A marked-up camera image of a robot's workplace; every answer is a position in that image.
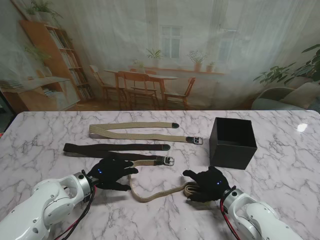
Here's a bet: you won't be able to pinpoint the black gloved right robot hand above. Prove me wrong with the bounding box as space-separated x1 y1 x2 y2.
182 165 237 203

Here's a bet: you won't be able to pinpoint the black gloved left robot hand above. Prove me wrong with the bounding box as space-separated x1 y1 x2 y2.
87 156 140 192

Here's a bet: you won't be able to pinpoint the beige woven belt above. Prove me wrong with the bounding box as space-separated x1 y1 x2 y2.
127 159 201 203
88 121 204 146

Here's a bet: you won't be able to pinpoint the dark brown woven belt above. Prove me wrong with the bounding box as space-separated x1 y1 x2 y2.
62 142 176 167

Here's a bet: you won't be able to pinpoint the black belt storage box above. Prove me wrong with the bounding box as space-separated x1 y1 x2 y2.
208 116 258 170

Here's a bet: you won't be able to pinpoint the printed room backdrop cloth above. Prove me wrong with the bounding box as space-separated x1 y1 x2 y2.
0 0 320 112

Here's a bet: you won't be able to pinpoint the right arm red black cables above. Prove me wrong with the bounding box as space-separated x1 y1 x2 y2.
219 199 241 240

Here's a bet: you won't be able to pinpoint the arm red black cables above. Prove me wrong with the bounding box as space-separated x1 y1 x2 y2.
49 184 98 240
219 199 241 240

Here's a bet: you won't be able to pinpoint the left arm red black cables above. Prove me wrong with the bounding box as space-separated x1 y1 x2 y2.
49 184 98 240

